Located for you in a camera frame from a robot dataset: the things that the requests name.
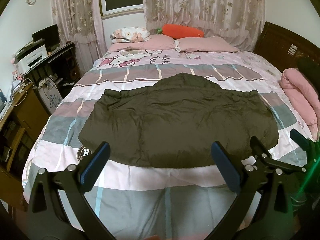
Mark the olive green puffer jacket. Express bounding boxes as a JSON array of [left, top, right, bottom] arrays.
[[78, 73, 279, 168]]

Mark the folded pink blanket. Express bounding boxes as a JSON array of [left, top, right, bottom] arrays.
[[280, 68, 319, 140]]

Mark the patterned pink grey bed duvet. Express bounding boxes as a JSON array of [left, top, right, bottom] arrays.
[[22, 49, 319, 239]]

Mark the brown wooden cabinet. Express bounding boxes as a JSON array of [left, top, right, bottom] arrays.
[[1, 82, 49, 211]]

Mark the dark wooden headboard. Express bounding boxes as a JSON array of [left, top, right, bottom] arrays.
[[254, 22, 319, 72]]

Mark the pink pillow right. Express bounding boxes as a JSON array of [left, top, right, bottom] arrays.
[[175, 36, 239, 53]]

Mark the pink pillow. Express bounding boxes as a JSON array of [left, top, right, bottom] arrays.
[[108, 34, 176, 51], [175, 36, 239, 53]]

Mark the black computer desk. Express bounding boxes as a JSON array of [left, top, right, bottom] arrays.
[[23, 42, 81, 99]]

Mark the white printer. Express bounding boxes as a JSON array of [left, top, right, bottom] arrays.
[[16, 45, 48, 74]]

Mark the floral lace curtain right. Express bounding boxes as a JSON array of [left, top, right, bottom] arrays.
[[143, 0, 265, 51]]

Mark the floral lace curtain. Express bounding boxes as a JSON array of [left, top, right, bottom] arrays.
[[143, 0, 265, 51], [50, 0, 107, 75]]

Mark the orange carrot plush pillow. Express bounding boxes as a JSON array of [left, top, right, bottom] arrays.
[[156, 24, 204, 40]]

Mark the black computer monitor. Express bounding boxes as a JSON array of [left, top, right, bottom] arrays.
[[32, 24, 60, 52]]

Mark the pink pillow left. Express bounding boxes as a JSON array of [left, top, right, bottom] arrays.
[[108, 34, 176, 51]]

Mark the floral white pillow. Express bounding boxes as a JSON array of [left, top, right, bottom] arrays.
[[110, 27, 151, 43]]

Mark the floral lace curtain left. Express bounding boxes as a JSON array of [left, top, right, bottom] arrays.
[[50, 0, 107, 75]]

